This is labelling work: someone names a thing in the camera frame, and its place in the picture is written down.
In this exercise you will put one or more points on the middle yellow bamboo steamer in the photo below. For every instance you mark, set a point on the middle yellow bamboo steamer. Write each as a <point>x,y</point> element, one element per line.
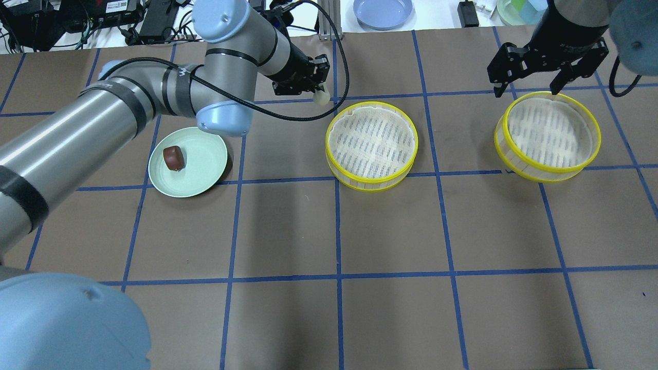
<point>371,146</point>

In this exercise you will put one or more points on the blue plate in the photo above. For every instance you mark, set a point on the blue plate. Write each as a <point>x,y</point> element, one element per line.
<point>382,15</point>

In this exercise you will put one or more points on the yellow bamboo steamer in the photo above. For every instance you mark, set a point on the yellow bamboo steamer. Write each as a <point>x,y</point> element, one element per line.
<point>371,146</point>
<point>547,138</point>

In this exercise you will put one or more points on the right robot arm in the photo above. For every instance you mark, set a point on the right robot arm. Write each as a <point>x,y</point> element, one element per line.
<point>569,39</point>

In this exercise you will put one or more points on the black power adapter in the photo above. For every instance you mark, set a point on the black power adapter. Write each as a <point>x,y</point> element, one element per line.
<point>467,14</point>

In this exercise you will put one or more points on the green glass bowl with sponges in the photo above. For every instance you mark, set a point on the green glass bowl with sponges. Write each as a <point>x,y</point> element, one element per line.
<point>513,13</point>

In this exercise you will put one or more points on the white steamed bun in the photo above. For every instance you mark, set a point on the white steamed bun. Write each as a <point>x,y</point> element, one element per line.
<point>321,97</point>

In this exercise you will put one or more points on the brown chocolate bun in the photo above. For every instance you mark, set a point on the brown chocolate bun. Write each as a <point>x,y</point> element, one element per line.
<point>173,158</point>

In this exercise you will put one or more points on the far yellow bamboo steamer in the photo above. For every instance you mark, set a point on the far yellow bamboo steamer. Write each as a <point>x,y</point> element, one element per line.
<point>547,138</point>

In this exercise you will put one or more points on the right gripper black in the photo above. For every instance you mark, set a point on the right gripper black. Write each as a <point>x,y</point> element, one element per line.
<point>561,37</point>

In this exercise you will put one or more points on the aluminium frame post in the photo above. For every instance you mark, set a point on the aluminium frame post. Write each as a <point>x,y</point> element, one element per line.
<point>330,23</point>

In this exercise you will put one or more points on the light green plate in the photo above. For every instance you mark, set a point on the light green plate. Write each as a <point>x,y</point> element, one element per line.
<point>206,157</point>

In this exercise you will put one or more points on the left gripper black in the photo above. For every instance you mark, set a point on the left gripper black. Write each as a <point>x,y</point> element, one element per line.
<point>292,63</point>

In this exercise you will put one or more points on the black power brick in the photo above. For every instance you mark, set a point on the black power brick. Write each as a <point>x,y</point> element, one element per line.
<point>158,23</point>

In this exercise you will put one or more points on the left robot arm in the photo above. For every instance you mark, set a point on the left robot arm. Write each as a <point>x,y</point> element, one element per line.
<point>56,320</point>

